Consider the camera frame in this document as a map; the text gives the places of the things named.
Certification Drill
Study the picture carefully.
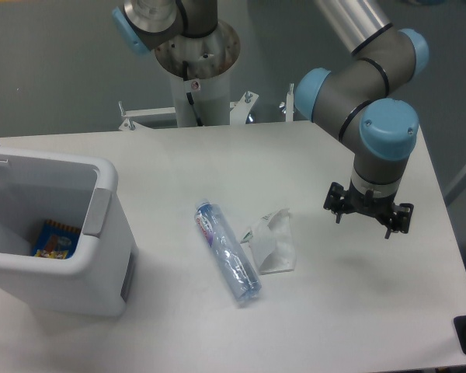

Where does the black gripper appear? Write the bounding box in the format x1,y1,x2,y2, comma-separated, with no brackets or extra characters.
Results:
323,182,414,239

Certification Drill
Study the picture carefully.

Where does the crushed clear plastic bottle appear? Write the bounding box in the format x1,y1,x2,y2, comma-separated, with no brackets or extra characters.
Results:
194,199,262,304

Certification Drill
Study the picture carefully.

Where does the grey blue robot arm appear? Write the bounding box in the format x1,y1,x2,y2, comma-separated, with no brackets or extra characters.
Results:
112,1,429,234

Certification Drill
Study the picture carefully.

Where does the white plastic trash can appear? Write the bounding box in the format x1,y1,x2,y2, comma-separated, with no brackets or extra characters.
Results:
0,146,137,316

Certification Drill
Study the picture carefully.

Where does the blue orange snack wrapper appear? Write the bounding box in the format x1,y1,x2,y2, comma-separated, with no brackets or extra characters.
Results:
30,219,81,260

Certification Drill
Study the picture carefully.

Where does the white right frame bracket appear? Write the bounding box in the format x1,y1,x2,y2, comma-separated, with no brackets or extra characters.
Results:
229,82,295,126

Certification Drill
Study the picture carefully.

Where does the white frame bracket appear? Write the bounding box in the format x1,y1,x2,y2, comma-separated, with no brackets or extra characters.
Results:
229,82,295,126
118,101,177,131

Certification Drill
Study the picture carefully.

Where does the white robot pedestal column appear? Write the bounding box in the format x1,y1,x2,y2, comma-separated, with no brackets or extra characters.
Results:
155,20,241,127

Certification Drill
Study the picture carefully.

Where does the white left frame bracket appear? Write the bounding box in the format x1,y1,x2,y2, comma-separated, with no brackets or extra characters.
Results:
118,101,177,131

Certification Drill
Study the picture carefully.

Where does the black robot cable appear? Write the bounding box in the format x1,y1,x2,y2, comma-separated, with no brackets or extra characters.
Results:
181,60,203,127

